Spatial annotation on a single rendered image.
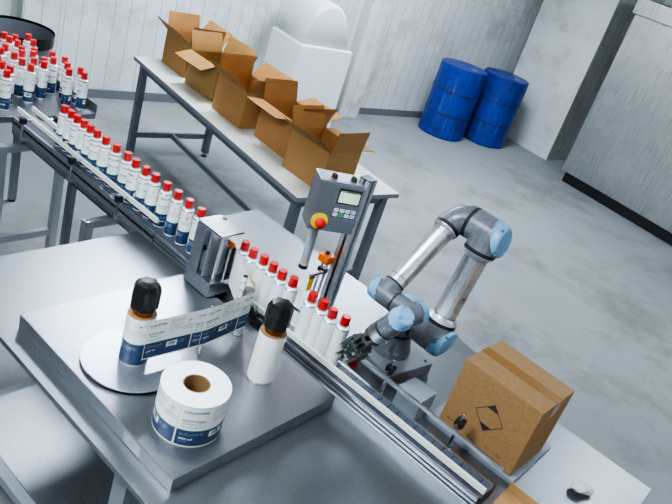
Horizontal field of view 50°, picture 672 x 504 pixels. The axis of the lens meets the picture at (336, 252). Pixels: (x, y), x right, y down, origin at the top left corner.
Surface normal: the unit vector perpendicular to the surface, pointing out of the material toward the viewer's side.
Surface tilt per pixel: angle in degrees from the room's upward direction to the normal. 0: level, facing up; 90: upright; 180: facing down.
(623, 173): 90
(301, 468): 0
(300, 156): 90
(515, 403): 90
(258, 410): 0
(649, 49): 90
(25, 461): 0
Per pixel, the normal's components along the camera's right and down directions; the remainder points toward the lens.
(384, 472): 0.29, -0.85
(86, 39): 0.58, 0.52
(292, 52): -0.79, 0.05
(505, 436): -0.65, 0.16
